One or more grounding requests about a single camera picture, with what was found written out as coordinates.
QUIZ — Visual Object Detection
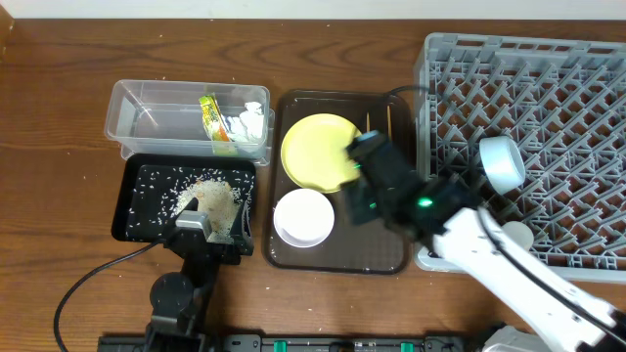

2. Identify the light blue bowl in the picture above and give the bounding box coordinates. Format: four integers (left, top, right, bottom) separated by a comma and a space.
479, 136, 525, 195

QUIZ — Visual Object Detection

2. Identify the white tissue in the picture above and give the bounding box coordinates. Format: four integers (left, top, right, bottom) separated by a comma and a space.
226, 102, 265, 143

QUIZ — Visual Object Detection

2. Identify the small white cup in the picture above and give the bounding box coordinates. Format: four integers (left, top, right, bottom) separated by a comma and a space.
502, 221, 534, 251

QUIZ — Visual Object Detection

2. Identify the grey dishwasher rack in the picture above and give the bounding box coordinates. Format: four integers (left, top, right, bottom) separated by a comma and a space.
414, 33, 625, 284

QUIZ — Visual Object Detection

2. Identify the black plastic tray bin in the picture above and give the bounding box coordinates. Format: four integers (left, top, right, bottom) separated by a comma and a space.
112, 154, 256, 242

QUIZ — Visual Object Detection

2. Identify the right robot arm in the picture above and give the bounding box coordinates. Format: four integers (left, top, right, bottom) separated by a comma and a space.
346, 135, 625, 351

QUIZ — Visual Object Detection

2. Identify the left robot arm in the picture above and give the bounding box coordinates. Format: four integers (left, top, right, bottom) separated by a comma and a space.
143, 198, 254, 351

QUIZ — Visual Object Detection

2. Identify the yellow round plate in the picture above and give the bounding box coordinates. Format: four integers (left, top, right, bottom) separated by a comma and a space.
280, 113, 361, 194

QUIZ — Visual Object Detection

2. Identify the green orange snack wrapper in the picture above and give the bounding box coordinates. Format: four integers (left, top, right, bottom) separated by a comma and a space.
199, 94, 231, 142

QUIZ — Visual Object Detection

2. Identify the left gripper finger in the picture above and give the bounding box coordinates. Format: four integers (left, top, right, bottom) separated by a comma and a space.
163, 198, 200, 240
230, 200, 253, 255

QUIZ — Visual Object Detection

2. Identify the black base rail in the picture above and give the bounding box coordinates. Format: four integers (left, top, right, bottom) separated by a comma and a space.
97, 334, 465, 352

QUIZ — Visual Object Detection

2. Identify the clear plastic waste bin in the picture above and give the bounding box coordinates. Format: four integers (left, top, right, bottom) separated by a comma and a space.
105, 79, 275, 166

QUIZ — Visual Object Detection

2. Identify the white bowl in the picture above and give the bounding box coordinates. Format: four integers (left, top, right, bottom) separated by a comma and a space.
273, 189, 335, 248

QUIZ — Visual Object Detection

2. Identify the pile of rice waste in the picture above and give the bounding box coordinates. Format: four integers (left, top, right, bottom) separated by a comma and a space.
124, 165, 255, 242

